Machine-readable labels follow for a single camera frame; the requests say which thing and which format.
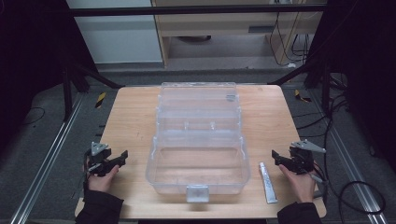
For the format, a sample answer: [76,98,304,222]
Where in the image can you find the black floor cables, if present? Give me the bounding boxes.
[291,73,351,142]

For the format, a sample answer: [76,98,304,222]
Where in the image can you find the black curtain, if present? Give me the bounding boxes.
[0,0,98,157]
[303,0,396,175]

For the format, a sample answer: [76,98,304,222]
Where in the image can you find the light wooden desk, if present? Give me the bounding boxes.
[150,0,329,67]

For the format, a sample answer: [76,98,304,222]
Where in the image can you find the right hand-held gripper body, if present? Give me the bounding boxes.
[288,138,327,175]

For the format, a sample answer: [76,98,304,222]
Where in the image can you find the white ointment tube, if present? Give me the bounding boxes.
[259,161,278,204]

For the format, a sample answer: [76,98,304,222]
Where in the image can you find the clear plastic storage box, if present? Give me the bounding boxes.
[145,81,252,203]

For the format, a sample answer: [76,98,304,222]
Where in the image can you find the person's left hand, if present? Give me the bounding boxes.
[87,164,120,194]

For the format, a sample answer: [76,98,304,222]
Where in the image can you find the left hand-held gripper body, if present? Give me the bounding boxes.
[85,141,114,177]

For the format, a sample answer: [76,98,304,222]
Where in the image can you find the aluminium floor rail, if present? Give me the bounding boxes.
[10,92,86,224]
[309,89,390,224]

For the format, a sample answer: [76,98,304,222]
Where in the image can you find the black cables under desk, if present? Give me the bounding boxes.
[268,0,314,68]

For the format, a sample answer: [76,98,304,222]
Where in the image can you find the black floor cable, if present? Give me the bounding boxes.
[20,106,47,127]

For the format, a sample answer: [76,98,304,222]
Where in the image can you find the yellow black tape strip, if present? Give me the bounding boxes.
[94,91,107,109]
[293,89,313,104]

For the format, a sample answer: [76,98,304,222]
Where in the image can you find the right hand-held gripper cable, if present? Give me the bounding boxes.
[307,161,388,217]

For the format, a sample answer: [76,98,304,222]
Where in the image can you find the person's right hand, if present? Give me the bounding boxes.
[277,163,318,204]

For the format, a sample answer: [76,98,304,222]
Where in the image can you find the black metal stand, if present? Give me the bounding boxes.
[268,57,332,117]
[60,61,126,123]

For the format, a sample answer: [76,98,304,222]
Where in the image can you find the black horizontal frame bar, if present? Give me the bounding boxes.
[68,4,327,18]

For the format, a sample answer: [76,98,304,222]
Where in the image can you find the white cabinet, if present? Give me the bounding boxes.
[65,0,164,65]

